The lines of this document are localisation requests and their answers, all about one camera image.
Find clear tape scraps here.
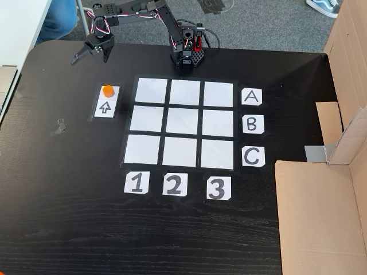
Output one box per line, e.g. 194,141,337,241
50,118,69,138

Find black cable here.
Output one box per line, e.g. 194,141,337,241
204,27,221,49

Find person's blue shoe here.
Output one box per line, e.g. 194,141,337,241
305,0,341,19

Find white arrow paper sheet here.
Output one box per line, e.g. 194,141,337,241
93,85,120,119

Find white metal tube frame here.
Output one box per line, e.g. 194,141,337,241
75,0,94,40

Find person's leg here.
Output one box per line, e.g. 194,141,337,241
36,0,80,46

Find black and orange bar clamp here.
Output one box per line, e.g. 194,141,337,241
192,22,208,53

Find paper sheet number 2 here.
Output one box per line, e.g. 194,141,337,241
162,172,189,197

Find paper sheet number 3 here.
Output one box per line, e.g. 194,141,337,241
206,176,232,201

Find paper sheet letter B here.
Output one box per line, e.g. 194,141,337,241
242,115,266,134

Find paper sheet letter A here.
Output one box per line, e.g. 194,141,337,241
241,88,263,106

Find small clear tape piece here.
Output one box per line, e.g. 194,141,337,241
14,84,28,100

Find brown cardboard screen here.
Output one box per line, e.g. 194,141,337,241
274,160,367,275
315,0,367,166

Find white nine-square paper grid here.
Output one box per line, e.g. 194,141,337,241
120,74,239,172

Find paper sheet number 1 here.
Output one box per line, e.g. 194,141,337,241
123,171,150,195

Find white side table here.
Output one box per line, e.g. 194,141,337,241
0,0,53,127

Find paper sheet letter C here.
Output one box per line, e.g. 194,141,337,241
241,146,266,167

